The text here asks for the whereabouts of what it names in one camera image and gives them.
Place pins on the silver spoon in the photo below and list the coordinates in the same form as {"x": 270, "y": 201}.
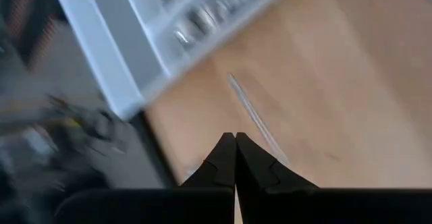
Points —
{"x": 185, "y": 36}
{"x": 256, "y": 119}

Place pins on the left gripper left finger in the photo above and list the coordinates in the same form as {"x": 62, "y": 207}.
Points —
{"x": 152, "y": 207}

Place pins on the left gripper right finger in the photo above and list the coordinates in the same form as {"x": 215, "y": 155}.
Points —
{"x": 337, "y": 207}

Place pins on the silver fork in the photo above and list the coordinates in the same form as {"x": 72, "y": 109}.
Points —
{"x": 219, "y": 8}

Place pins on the white cutlery tray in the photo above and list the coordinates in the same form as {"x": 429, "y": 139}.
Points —
{"x": 106, "y": 55}

